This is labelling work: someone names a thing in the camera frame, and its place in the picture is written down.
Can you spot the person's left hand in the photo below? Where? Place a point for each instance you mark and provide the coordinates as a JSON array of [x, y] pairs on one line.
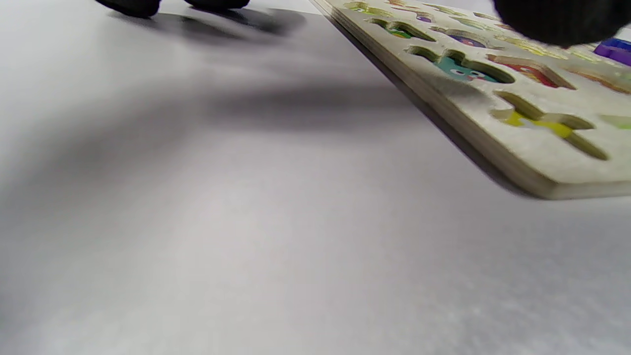
[[567, 19]]

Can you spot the blue math block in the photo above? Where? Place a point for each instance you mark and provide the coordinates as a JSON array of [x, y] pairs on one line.
[[620, 43]]

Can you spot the purple number-shaped math block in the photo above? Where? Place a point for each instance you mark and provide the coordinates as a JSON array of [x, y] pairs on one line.
[[613, 55]]

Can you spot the wooden math block puzzle board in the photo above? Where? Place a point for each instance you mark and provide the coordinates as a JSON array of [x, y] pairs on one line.
[[463, 106]]

